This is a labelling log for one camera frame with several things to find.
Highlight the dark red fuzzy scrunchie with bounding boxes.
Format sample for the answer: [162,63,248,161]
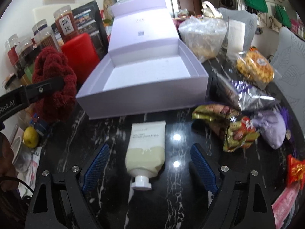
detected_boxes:
[33,47,76,123]

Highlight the near grey leaf chair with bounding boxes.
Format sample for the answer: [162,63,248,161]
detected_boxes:
[271,27,305,131]

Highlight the black printed gift bag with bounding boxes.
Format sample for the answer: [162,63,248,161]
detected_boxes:
[51,0,109,60]

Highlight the jar with chinese label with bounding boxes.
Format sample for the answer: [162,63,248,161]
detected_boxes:
[53,5,79,43]

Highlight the grey leaf chair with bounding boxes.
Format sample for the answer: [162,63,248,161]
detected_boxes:
[218,7,258,53]
[271,27,305,131]

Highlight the small red candy packet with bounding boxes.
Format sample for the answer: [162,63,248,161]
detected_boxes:
[287,154,305,190]

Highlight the small green handbag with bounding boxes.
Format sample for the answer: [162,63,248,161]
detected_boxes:
[275,5,292,28]

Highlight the green brown snack packet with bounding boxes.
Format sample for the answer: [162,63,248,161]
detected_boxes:
[192,103,260,152]

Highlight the lavender drawstring sachet pouch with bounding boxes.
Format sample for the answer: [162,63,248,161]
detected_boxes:
[252,107,293,149]

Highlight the clear spice jar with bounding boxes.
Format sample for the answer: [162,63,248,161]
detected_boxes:
[34,26,62,52]

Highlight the white paper towel roll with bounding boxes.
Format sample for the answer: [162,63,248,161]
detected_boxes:
[226,20,246,61]

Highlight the pink red mask pouch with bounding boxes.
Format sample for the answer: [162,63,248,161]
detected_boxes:
[272,182,300,228]

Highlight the packaged waffles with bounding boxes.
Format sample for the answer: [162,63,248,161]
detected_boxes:
[236,50,282,90]

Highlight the cream hand cream tube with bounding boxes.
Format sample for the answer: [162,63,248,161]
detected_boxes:
[125,121,166,191]

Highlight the cream water bottle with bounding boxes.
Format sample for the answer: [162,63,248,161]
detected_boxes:
[202,1,223,19]

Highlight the yellow lemon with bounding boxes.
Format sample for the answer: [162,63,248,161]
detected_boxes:
[23,127,39,149]

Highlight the silver purple chip bag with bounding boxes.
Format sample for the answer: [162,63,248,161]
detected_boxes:
[213,72,280,113]

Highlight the far grey leaf chair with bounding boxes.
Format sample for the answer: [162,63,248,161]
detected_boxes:
[218,7,258,53]

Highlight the clear plastic bag of food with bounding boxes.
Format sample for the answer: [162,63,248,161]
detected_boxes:
[178,16,227,63]

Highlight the lavender open gift box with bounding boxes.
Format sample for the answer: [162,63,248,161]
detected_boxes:
[76,0,208,119]

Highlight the large green handbag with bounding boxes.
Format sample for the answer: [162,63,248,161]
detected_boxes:
[244,0,268,13]

